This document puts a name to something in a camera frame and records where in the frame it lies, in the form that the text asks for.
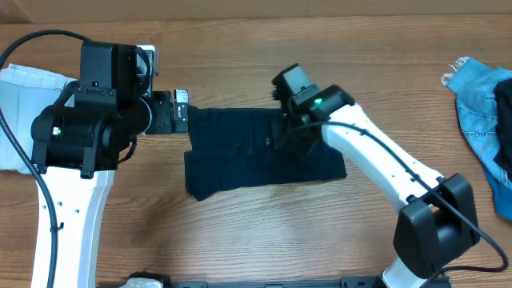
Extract folded light blue jeans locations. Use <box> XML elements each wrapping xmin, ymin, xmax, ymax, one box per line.
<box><xmin>1</xmin><ymin>64</ymin><xmax>73</xmax><ymax>156</ymax></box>

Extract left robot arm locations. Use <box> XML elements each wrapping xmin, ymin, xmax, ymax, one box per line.
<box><xmin>31</xmin><ymin>42</ymin><xmax>176</xmax><ymax>287</ymax></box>

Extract dark navy t-shirt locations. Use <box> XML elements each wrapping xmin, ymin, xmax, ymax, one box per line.
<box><xmin>184</xmin><ymin>106</ymin><xmax>347</xmax><ymax>202</ymax></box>

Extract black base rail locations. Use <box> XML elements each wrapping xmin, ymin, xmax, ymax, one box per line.
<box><xmin>95</xmin><ymin>271</ymin><xmax>453</xmax><ymax>288</ymax></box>

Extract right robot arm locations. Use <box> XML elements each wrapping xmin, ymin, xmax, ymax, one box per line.
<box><xmin>270</xmin><ymin>64</ymin><xmax>480</xmax><ymax>287</ymax></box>

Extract dark garment on denim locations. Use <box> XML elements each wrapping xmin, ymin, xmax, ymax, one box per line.
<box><xmin>494</xmin><ymin>79</ymin><xmax>512</xmax><ymax>178</ymax></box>

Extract crumpled blue denim garment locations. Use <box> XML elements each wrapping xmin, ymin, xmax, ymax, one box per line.
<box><xmin>441</xmin><ymin>56</ymin><xmax>511</xmax><ymax>221</ymax></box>

